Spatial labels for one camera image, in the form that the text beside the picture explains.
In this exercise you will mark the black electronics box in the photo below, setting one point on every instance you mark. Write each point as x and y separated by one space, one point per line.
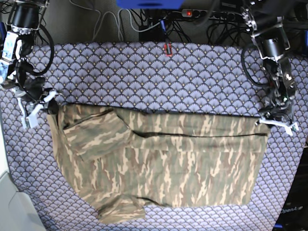
155 35

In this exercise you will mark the blue camera mount bar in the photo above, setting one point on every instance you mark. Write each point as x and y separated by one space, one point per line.
150 4

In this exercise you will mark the red and black clamp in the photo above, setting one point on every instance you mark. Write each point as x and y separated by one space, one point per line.
168 49

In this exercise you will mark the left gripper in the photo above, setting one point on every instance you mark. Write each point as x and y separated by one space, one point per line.
278 113

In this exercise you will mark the white plastic bin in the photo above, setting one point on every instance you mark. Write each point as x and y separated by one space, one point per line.
17 212

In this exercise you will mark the camouflage T-shirt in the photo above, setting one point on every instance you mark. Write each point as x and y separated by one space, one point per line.
121 160

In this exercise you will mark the black box labelled OpenArm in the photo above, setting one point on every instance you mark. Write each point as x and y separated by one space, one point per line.
294 214

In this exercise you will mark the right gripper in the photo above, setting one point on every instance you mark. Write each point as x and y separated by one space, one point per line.
32 98

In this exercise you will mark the black power strip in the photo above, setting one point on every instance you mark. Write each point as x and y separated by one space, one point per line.
215 15

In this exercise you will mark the blue table clamp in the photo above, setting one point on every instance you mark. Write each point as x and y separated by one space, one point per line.
3 31

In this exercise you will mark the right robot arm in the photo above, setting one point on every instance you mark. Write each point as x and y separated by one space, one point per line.
16 73

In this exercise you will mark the purple fan-pattern tablecloth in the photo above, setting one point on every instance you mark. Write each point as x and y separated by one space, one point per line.
196 78

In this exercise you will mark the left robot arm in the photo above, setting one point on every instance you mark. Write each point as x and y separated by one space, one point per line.
265 20

